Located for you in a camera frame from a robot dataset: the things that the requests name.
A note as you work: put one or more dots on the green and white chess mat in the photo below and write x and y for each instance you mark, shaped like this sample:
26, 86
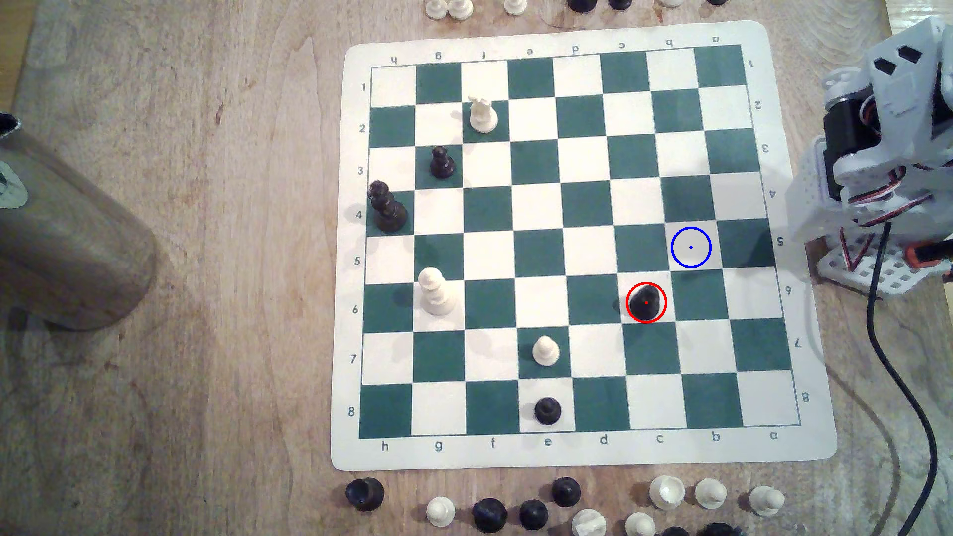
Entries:
588, 246

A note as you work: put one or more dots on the black chess rook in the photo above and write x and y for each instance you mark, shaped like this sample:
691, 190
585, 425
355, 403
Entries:
365, 494

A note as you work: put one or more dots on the white chess pawn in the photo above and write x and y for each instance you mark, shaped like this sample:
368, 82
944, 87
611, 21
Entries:
441, 511
711, 493
640, 525
436, 8
514, 7
546, 351
460, 8
766, 501

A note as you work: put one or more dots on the wooden round post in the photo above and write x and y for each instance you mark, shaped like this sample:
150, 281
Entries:
67, 246

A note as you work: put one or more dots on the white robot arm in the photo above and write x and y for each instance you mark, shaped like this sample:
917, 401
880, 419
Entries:
912, 126

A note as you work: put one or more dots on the black chess queen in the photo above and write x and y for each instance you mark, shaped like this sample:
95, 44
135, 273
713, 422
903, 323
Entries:
388, 212

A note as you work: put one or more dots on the white chess rook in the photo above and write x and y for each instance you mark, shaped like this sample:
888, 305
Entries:
666, 493

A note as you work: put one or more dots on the white chess piece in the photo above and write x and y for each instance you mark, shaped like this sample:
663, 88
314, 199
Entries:
670, 3

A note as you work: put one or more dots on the white perforated base plate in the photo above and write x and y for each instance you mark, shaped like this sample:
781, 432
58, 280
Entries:
897, 277

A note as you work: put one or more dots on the black chess pawn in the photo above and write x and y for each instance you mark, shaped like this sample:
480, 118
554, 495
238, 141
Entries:
442, 164
566, 492
489, 515
646, 304
533, 515
548, 411

